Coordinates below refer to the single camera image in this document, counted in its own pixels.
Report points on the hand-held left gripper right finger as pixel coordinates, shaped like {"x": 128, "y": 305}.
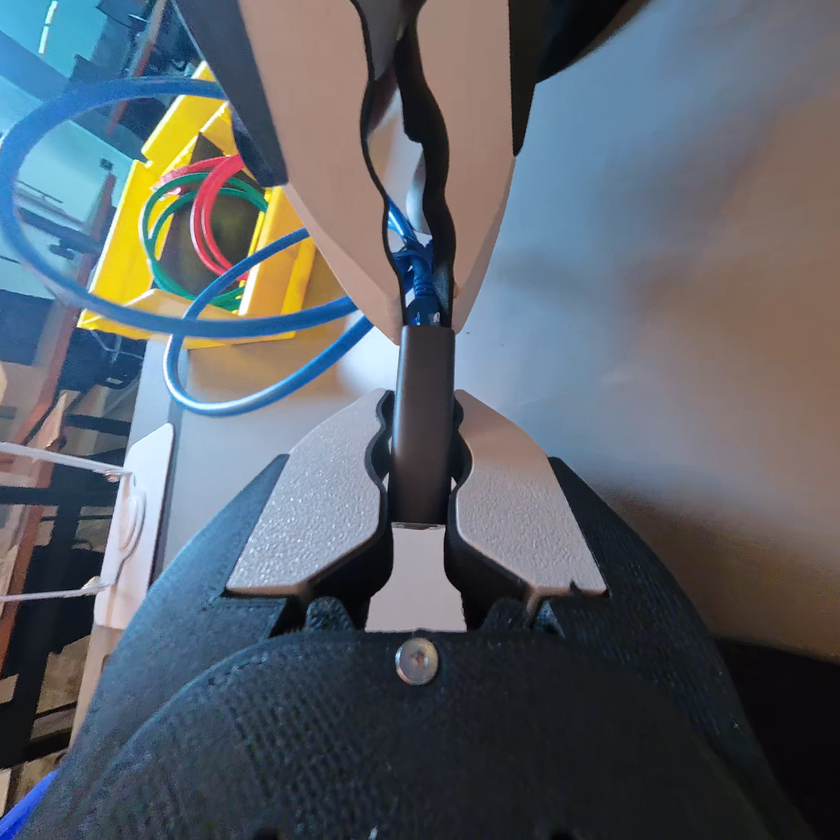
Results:
{"x": 518, "y": 518}

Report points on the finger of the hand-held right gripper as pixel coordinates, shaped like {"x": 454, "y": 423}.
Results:
{"x": 472, "y": 131}
{"x": 308, "y": 131}

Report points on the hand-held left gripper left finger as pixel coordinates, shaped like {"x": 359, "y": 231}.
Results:
{"x": 315, "y": 512}

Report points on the black ethernet adapter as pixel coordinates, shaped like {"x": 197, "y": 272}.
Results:
{"x": 423, "y": 426}

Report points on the yellow plastic bin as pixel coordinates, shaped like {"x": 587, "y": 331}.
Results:
{"x": 124, "y": 249}

